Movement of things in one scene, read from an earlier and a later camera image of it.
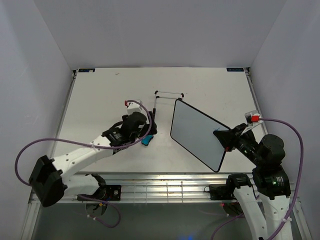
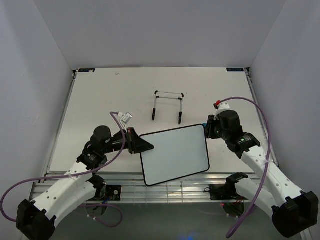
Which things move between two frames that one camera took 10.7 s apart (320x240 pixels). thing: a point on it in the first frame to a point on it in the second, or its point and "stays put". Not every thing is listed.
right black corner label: x=235 y=69 stays put
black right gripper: x=229 y=138 to x=211 y=122
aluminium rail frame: x=161 y=186 stays put
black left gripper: x=153 y=130 to x=136 y=144
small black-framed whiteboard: x=194 y=129 to x=177 y=153
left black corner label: x=86 y=70 stays put
